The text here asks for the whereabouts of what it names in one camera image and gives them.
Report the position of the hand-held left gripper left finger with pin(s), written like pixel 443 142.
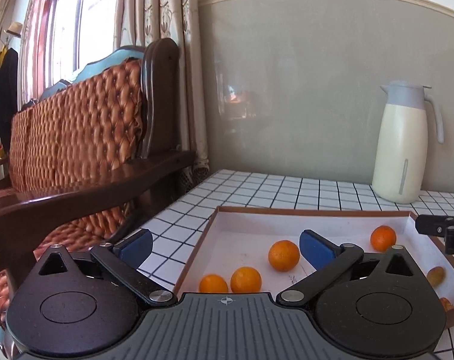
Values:
pixel 135 247

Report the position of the straw hat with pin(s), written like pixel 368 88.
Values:
pixel 13 30

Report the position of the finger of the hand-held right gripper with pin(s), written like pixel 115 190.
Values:
pixel 431 224

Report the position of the small orange kumquat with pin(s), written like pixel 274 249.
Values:
pixel 436 275
pixel 446 303

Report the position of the cream thermos jug grey lid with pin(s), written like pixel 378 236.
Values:
pixel 397 150

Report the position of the wooden sofa with orange cushions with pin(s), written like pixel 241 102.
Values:
pixel 80 127

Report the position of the white checked tablecloth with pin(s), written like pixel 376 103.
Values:
pixel 279 191

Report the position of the white tray with brown rim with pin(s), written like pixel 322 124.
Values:
pixel 249 232

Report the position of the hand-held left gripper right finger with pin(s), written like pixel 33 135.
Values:
pixel 317 249

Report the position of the black hanging clothes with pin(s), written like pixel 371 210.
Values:
pixel 4 90

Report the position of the round orange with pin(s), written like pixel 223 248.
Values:
pixel 213 284
pixel 284 255
pixel 383 238
pixel 245 279

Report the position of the window with red frame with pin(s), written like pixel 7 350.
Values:
pixel 69 26

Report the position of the beige embroidered curtain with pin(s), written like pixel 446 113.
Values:
pixel 163 45

